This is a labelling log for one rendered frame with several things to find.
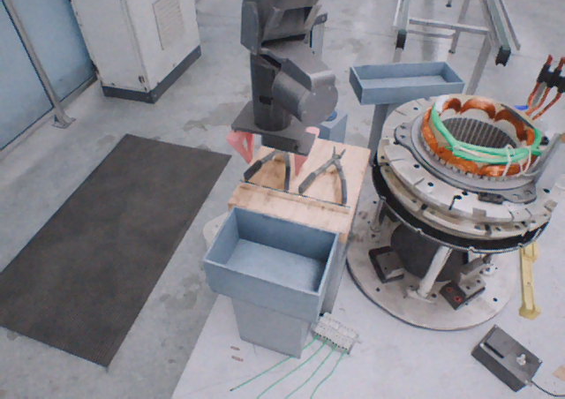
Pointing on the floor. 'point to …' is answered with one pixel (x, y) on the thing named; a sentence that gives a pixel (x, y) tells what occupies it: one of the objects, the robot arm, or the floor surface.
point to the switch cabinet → (136, 31)
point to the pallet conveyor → (500, 48)
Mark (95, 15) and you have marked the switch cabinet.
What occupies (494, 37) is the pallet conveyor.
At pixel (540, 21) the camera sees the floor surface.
